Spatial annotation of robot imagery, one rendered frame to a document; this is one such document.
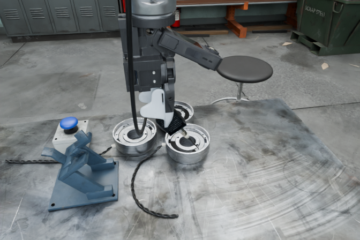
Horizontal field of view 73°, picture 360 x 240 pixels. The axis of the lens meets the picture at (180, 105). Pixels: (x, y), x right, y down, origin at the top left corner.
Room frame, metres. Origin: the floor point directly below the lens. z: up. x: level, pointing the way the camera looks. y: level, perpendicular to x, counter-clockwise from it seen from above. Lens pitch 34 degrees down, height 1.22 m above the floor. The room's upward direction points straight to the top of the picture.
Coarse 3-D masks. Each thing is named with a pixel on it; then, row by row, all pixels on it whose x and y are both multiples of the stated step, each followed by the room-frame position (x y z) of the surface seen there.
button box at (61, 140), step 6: (78, 126) 0.46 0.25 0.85; (84, 126) 0.46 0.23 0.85; (60, 132) 0.44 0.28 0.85; (66, 132) 0.44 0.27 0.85; (72, 132) 0.44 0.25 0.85; (54, 138) 0.42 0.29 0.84; (60, 138) 0.42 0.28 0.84; (66, 138) 0.42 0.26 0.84; (72, 138) 0.42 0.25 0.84; (54, 144) 0.41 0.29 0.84; (60, 144) 0.41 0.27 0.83; (66, 144) 0.42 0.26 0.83; (60, 150) 0.41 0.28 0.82
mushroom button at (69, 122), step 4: (64, 120) 0.45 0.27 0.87; (68, 120) 0.45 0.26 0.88; (72, 120) 0.45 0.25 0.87; (76, 120) 0.46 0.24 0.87; (60, 124) 0.44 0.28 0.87; (64, 124) 0.44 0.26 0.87; (68, 124) 0.44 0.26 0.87; (72, 124) 0.44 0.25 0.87; (76, 124) 0.45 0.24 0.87; (64, 128) 0.43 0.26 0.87; (68, 128) 0.43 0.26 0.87; (72, 128) 0.45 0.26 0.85
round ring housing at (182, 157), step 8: (184, 128) 0.48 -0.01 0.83; (192, 128) 0.48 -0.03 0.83; (200, 128) 0.47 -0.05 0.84; (168, 136) 0.45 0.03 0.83; (192, 136) 0.45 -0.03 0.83; (208, 136) 0.43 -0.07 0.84; (168, 144) 0.41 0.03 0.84; (176, 144) 0.42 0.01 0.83; (184, 144) 0.45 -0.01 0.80; (192, 144) 0.45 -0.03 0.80; (208, 144) 0.41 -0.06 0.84; (168, 152) 0.40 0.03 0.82; (176, 152) 0.38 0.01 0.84; (184, 152) 0.38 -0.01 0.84; (192, 152) 0.38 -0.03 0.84; (200, 152) 0.39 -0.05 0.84; (176, 160) 0.39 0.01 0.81; (184, 160) 0.38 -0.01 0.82; (192, 160) 0.38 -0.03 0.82; (200, 160) 0.39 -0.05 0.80
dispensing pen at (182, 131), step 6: (174, 108) 0.40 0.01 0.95; (174, 114) 0.38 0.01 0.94; (156, 120) 0.38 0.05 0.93; (162, 120) 0.38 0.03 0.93; (174, 120) 0.38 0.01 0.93; (180, 120) 0.38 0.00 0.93; (162, 126) 0.38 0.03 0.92; (168, 126) 0.38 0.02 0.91; (174, 126) 0.38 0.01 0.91; (180, 126) 0.38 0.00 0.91; (168, 132) 0.38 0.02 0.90; (174, 132) 0.38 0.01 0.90; (180, 132) 0.39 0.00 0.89; (186, 132) 0.40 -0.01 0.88; (186, 138) 0.40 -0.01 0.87
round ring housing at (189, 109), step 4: (176, 104) 0.58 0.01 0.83; (180, 104) 0.58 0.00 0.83; (184, 104) 0.58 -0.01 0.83; (188, 104) 0.57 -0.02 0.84; (188, 108) 0.56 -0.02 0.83; (192, 108) 0.55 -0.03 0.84; (180, 112) 0.55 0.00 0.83; (192, 112) 0.53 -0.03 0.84; (192, 116) 0.52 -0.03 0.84; (188, 120) 0.50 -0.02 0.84; (192, 120) 0.52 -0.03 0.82; (160, 128) 0.51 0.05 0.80
